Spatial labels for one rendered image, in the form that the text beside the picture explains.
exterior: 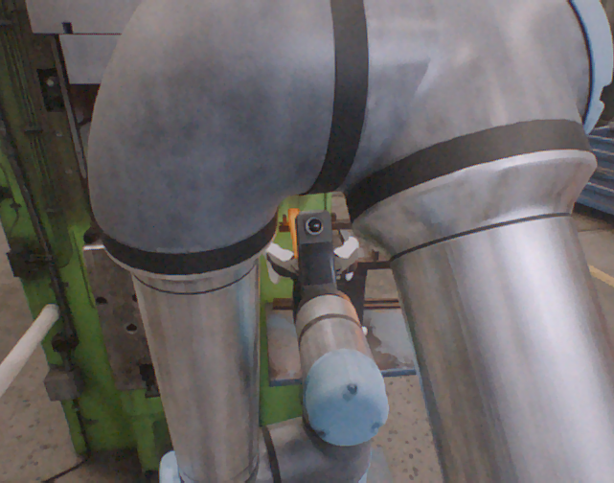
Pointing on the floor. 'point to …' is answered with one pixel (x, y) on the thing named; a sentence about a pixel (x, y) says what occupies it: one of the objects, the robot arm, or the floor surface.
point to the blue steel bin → (608, 172)
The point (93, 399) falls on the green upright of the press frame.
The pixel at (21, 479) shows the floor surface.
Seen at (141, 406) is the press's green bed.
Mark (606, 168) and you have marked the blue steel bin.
